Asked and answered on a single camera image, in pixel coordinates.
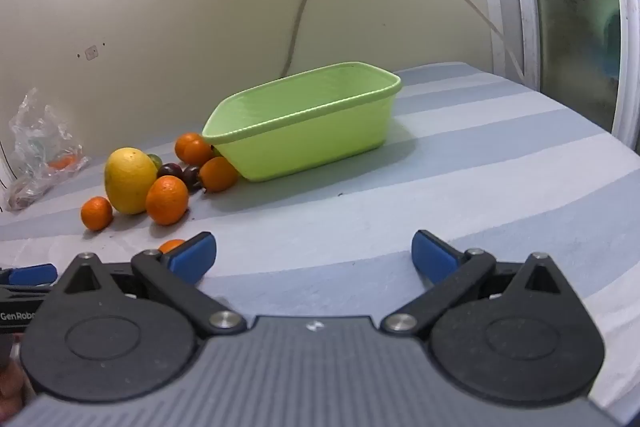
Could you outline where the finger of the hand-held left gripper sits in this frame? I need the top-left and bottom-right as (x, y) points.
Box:
(0, 263), (58, 293)

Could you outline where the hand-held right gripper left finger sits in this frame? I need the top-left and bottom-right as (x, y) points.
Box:
(50, 231), (247, 339)

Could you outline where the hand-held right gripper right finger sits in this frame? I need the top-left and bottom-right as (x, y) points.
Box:
(381, 230), (583, 338)

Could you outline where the large orange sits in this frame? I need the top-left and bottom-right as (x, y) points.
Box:
(145, 175), (190, 226)

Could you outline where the dark purple plum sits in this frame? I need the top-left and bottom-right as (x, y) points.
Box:
(181, 165), (203, 190)

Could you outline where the small orange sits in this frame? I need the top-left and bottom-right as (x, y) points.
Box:
(81, 196), (114, 232)

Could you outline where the large yellow lemon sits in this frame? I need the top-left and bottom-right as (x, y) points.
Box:
(104, 147), (159, 215)

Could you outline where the green plastic basket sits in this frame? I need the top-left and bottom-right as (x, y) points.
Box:
(201, 62), (403, 182)

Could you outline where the person's left hand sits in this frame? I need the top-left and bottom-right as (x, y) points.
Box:
(0, 347), (25, 415)

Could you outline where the blue striped sheet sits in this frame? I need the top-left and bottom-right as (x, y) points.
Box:
(0, 62), (640, 415)

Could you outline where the clear plastic bag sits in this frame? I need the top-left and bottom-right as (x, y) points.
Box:
(5, 88), (91, 210)

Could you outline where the aluminium frosted glass window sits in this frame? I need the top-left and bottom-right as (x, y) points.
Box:
(467, 0), (640, 152)

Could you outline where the grey wall cable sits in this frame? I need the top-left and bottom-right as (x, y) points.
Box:
(280, 0), (328, 78)

